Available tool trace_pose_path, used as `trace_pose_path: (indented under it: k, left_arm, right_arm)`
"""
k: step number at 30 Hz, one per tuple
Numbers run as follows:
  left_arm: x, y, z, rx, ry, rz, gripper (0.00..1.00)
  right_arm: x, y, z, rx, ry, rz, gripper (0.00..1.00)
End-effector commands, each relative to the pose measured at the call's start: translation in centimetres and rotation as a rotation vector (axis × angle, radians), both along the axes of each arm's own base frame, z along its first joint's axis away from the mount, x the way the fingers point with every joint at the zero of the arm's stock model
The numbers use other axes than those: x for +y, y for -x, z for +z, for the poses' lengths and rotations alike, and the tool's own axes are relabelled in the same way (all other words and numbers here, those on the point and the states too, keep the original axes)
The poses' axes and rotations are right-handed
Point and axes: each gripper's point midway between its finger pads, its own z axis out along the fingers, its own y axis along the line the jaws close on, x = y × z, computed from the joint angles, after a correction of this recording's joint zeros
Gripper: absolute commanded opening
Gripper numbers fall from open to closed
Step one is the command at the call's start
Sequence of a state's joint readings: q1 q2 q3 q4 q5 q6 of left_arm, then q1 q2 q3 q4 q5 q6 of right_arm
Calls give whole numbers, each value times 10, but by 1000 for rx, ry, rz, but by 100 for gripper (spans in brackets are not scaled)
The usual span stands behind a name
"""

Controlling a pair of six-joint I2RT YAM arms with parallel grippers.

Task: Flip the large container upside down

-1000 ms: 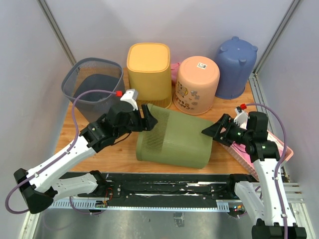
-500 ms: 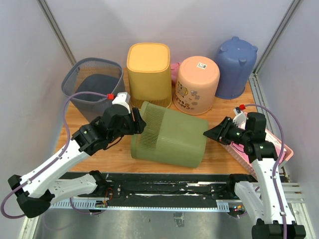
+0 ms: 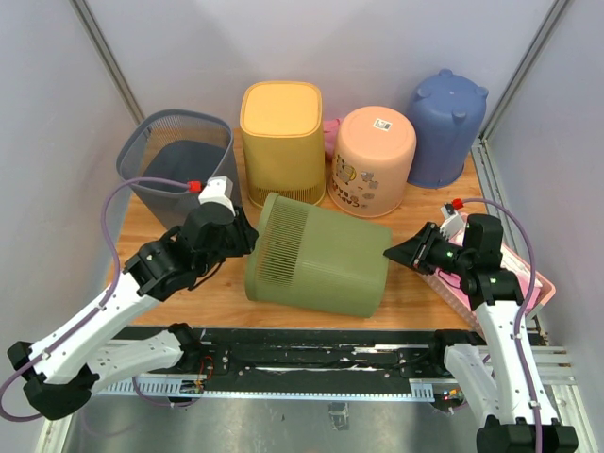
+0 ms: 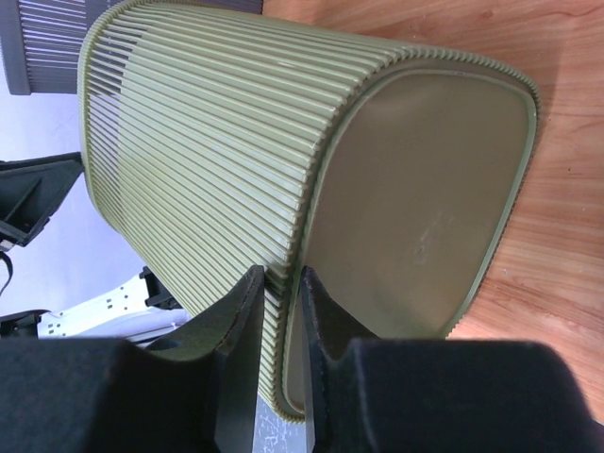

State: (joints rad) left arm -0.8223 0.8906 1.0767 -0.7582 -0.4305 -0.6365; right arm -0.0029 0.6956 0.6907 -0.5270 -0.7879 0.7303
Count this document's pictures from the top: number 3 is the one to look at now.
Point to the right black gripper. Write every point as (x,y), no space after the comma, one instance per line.
(430,234)

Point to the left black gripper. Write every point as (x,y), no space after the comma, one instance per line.
(247,237)

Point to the green mesh waste bin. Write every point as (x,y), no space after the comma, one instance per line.
(317,259)

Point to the peach cartoon plastic bucket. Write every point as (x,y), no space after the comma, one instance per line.
(371,162)

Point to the grey mesh waste bin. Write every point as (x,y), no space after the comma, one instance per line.
(183,146)

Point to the yellow slatted waste bin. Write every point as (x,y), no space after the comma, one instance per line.
(283,141)

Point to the large blue plastic bucket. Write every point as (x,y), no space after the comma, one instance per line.
(446,111)

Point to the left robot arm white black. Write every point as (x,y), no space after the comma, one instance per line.
(65,369)

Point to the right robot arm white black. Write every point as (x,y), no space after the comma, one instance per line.
(506,396)

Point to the folded pink shirt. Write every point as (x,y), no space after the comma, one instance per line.
(331,129)

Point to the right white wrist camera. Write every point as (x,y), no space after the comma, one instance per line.
(454,221)

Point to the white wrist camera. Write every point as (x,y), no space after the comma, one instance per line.
(454,221)
(217,190)

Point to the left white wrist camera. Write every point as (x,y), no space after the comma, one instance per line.
(217,190)

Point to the right aluminium frame post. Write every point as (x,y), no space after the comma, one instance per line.
(537,45)

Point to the aluminium frame post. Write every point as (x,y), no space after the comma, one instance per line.
(537,45)
(91,26)

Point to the left aluminium frame post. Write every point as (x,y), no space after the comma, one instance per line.
(91,26)

